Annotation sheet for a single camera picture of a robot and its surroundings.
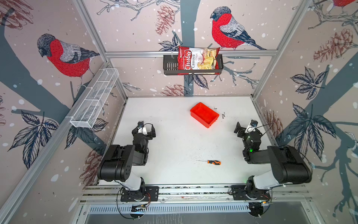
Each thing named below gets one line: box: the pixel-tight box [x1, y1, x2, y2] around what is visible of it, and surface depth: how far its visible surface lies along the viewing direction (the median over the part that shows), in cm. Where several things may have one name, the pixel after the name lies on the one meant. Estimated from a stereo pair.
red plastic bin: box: [190, 102, 220, 129], surface depth 107 cm
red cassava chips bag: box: [177, 46, 221, 76], surface depth 90 cm
